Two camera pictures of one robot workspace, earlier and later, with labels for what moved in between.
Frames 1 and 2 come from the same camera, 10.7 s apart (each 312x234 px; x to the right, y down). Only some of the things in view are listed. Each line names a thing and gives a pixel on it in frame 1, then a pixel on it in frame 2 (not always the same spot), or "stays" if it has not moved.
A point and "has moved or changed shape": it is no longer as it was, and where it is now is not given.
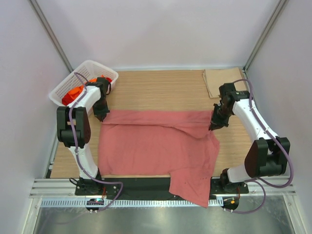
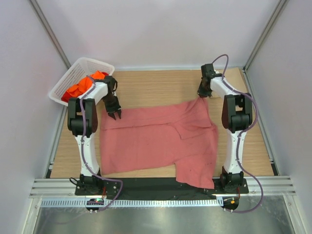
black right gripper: (216, 123) -> (202, 93)
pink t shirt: (161, 143) has moved or changed shape
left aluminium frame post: (46, 25) stays
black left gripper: (101, 115) -> (116, 108)
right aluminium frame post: (280, 7) stays
